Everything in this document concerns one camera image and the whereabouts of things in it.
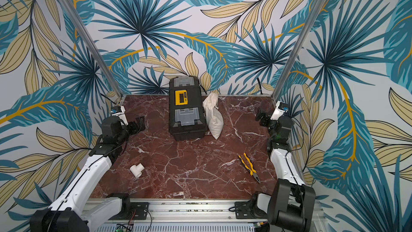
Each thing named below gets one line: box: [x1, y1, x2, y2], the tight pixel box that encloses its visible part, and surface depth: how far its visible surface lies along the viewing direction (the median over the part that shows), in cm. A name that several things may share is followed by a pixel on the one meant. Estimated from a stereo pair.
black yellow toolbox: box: [168, 75, 208, 141], surface depth 92 cm
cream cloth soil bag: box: [202, 92, 224, 141], surface depth 92 cm
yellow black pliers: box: [237, 152, 261, 184], surface depth 87 cm
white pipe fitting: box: [129, 162, 146, 178], surface depth 85 cm
